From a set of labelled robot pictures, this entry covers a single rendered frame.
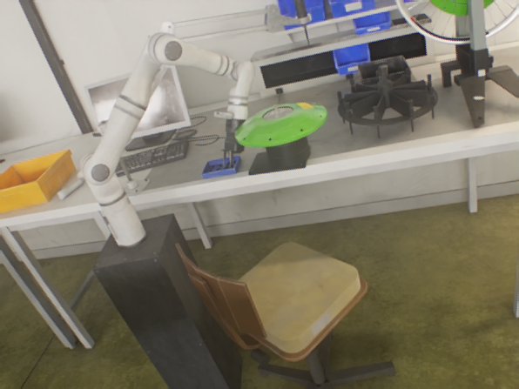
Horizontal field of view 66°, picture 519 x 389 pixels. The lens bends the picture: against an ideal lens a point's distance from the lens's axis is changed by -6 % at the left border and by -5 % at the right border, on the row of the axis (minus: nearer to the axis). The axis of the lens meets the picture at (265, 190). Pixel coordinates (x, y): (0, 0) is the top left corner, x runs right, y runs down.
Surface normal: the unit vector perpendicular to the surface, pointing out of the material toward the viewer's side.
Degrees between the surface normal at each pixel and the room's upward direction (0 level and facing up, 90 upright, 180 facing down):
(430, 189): 90
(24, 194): 94
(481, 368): 0
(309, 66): 90
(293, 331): 0
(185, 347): 90
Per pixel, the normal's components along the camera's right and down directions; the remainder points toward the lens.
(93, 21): -0.14, 0.53
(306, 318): -0.26, -0.84
